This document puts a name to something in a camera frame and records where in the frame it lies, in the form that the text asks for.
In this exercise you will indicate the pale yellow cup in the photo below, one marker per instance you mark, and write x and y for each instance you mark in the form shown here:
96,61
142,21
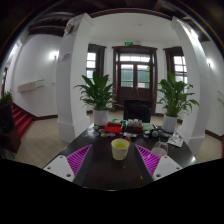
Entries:
120,150

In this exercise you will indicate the red carpeted staircase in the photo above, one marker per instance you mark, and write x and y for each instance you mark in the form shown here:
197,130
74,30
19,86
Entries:
22,120

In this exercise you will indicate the green plant in white pot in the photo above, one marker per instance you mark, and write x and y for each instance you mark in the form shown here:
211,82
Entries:
173,100
98,96

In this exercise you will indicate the green box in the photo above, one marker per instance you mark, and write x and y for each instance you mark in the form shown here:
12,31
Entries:
147,126

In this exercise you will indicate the dark wood-framed window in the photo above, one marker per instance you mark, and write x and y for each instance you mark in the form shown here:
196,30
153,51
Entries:
180,65
91,61

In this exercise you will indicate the grey microphone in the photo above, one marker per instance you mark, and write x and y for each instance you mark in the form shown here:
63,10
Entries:
155,133

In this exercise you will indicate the red box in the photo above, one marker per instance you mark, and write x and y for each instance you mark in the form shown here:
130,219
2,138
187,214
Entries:
113,127

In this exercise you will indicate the small green stairside plant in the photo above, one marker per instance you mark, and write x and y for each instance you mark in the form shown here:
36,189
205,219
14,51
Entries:
6,97

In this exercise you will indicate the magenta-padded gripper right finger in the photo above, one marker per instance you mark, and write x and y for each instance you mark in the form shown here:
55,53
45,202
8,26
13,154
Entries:
163,166

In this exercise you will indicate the dark wooden glazed door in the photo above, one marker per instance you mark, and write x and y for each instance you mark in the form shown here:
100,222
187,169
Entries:
135,90

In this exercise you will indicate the small red ball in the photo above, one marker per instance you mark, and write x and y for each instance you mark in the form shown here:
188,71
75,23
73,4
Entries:
127,138

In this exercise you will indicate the green exit sign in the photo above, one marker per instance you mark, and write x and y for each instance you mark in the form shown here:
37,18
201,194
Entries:
128,43

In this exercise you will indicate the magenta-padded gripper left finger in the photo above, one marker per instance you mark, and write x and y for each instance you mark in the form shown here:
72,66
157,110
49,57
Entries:
63,166

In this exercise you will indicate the printed paper leaflet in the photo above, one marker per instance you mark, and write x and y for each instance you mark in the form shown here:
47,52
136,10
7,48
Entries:
175,140

